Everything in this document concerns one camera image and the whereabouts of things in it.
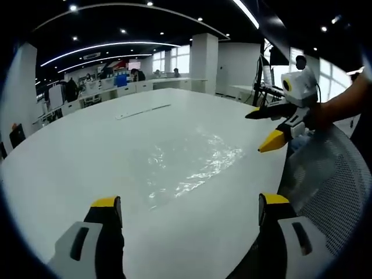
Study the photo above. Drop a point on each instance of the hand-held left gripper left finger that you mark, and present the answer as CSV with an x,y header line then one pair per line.
x,y
87,247

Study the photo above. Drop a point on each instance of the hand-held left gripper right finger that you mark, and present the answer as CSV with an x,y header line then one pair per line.
x,y
279,232

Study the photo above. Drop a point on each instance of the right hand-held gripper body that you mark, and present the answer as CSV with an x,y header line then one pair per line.
x,y
300,88

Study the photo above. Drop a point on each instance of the clear plastic bag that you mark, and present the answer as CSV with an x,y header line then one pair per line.
x,y
189,165

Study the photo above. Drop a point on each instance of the black monitor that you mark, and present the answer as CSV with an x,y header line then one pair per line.
x,y
279,56

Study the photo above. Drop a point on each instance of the grey mesh office chair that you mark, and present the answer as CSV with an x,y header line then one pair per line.
x,y
328,186

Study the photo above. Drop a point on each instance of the person's dark clothing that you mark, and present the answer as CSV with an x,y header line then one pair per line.
x,y
361,126

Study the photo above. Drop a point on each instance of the white flat strip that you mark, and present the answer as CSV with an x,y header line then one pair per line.
x,y
142,111

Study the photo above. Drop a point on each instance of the black office chair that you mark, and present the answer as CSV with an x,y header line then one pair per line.
x,y
17,135

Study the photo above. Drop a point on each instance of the white office desk row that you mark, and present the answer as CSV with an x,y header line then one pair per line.
x,y
139,87

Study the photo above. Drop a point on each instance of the blue box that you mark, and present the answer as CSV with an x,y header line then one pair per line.
x,y
121,81

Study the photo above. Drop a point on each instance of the white cabinet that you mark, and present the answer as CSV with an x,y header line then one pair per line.
x,y
55,97

